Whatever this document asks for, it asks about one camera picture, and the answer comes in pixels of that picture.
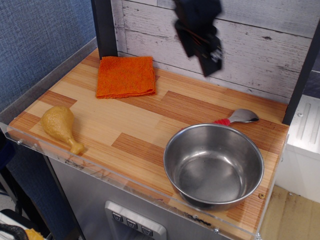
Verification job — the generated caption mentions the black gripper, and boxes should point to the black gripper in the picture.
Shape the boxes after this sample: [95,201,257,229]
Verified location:
[174,0,223,77]

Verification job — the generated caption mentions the red handled metal spoon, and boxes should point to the red handled metal spoon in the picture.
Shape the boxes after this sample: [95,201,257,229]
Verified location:
[213,108,260,126]

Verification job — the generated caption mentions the toy chicken drumstick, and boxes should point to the toy chicken drumstick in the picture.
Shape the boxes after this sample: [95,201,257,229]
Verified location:
[40,106,85,155]

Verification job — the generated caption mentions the orange folded cloth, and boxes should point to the orange folded cloth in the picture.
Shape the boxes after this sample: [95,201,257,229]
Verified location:
[96,56,156,99]

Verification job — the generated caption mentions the stainless steel bowl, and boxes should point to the stainless steel bowl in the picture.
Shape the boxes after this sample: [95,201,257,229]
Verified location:
[163,123,264,211]

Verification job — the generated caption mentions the white side cabinet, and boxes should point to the white side cabinet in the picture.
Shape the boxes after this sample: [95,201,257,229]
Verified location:
[275,95,320,202]

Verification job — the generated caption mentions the clear acrylic edge guard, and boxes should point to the clear acrylic edge guard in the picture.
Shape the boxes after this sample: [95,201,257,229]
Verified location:
[0,39,289,240]

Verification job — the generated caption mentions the silver button control panel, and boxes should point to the silver button control panel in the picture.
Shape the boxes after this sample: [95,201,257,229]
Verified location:
[104,200,167,240]

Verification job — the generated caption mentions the yellow object bottom left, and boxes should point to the yellow object bottom left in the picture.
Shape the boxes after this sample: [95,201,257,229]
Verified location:
[24,228,45,240]

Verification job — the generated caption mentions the left black vertical post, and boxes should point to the left black vertical post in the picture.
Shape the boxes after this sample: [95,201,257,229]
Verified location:
[91,0,118,59]

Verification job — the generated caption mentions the black vertical post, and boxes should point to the black vertical post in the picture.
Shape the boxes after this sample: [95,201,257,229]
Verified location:
[282,22,320,125]
[91,0,118,59]

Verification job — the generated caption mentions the right black vertical post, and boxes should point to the right black vertical post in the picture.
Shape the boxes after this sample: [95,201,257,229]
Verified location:
[282,22,320,125]

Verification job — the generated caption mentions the black ribbed hose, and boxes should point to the black ribbed hose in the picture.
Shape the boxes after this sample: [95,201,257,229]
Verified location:
[0,223,30,240]

